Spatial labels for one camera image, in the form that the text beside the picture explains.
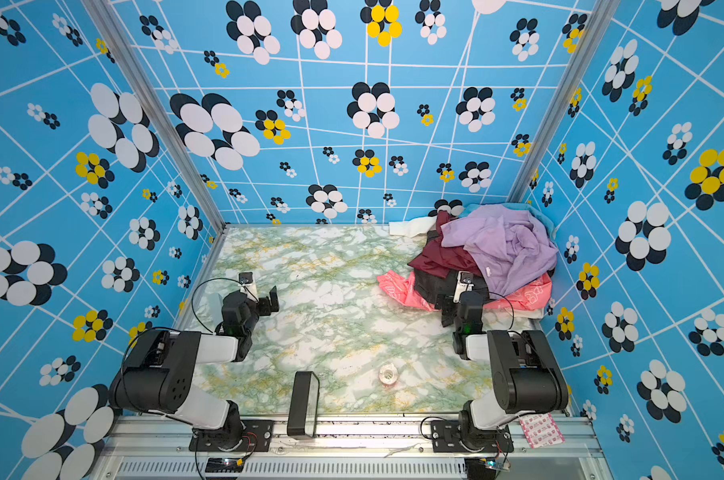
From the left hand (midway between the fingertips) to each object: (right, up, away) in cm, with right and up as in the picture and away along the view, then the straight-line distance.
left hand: (261, 286), depth 93 cm
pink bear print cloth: (+85, -3, -2) cm, 85 cm away
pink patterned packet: (+78, -34, -20) cm, 87 cm away
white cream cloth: (+52, +21, +26) cm, 62 cm away
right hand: (+63, -1, 0) cm, 63 cm away
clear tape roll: (+40, -23, -11) cm, 47 cm away
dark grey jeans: (+55, 0, +5) cm, 55 cm away
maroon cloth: (+58, +8, +5) cm, 59 cm away
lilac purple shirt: (+78, +14, -2) cm, 79 cm away
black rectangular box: (+19, -25, -24) cm, 39 cm away
